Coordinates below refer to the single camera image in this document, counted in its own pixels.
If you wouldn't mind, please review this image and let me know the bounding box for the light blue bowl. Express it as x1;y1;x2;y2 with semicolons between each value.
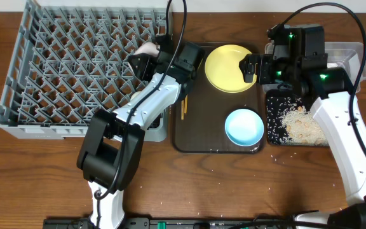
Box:
224;109;264;147

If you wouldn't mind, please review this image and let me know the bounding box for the rice food waste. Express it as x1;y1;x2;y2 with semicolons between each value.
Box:
267;95;329;146

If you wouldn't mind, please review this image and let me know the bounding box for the white cup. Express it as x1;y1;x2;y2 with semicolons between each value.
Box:
131;91;141;100

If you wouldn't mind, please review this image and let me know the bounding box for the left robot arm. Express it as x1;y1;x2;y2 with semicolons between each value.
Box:
76;34;205;228

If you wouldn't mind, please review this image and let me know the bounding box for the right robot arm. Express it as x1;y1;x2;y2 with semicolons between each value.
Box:
239;25;366;228

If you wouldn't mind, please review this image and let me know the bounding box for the black waste tray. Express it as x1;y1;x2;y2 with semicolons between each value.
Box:
265;88;330;147

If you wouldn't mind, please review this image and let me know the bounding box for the grey dishwasher rack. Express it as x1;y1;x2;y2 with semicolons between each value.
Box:
0;1;172;139

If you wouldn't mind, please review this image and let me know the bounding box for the yellow plate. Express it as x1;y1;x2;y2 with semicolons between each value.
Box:
205;45;257;94

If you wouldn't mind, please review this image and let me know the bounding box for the right wooden chopstick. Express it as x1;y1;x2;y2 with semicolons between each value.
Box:
184;95;188;114

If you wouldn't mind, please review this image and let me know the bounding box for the wooden chopstick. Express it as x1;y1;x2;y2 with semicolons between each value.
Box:
180;101;185;120
184;95;188;114

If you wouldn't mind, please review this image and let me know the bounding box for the left wooden chopstick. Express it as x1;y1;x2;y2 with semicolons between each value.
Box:
180;101;185;120

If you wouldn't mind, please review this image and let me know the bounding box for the dark brown serving tray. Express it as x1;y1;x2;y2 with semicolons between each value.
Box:
172;41;266;155

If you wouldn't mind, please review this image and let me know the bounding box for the clear plastic bin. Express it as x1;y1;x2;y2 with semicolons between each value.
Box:
263;42;366;93

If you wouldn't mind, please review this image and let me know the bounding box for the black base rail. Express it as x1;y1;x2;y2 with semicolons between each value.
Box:
42;217;362;229

